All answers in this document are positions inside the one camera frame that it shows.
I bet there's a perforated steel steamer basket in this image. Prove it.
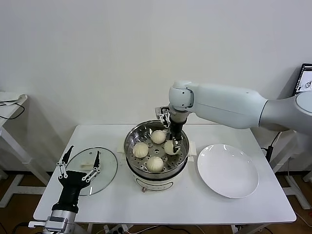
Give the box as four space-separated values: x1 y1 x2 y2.
123 120 190 180

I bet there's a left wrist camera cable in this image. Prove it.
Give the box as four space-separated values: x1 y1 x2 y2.
12 220 49 234

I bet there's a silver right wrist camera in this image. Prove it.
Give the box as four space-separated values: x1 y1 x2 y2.
155 106 171 117

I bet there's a white power strip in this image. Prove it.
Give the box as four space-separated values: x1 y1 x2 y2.
103 224 134 234

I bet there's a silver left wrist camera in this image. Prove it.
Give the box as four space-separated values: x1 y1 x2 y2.
45 214 69 229

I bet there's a dark grey laptop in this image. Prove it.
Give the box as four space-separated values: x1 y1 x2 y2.
293 63 312 97

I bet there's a black power adapter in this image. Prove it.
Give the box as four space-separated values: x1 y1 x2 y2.
261 145 273 162

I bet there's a white steamed baozi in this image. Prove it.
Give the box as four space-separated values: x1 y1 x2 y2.
146 156 164 173
132 142 149 158
151 130 167 144
163 140 177 156

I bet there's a round glass lid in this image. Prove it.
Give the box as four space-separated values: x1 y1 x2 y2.
64 146 118 197

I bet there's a cream electric cooker pot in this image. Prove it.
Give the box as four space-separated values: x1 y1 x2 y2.
117 119 197 193

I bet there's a laptop charging cable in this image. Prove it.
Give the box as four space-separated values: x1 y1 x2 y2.
269 131 280 148

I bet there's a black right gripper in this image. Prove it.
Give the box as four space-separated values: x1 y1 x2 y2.
163 114 183 156

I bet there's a white side table with cloth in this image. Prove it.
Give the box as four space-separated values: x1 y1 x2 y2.
0 92 51 208

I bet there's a round white plate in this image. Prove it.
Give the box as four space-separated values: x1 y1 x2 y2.
196 143 259 198

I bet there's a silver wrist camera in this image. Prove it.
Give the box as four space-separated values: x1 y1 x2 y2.
45 214 69 229
155 106 171 117

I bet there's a white cloth bag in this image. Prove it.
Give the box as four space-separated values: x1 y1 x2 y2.
0 92 27 107

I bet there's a thin black cable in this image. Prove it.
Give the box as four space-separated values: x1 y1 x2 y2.
0 102 25 120

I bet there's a white side table with laptop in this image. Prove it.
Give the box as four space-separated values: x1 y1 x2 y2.
273 131 312 209

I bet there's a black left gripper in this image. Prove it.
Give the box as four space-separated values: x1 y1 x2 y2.
52 145 101 212

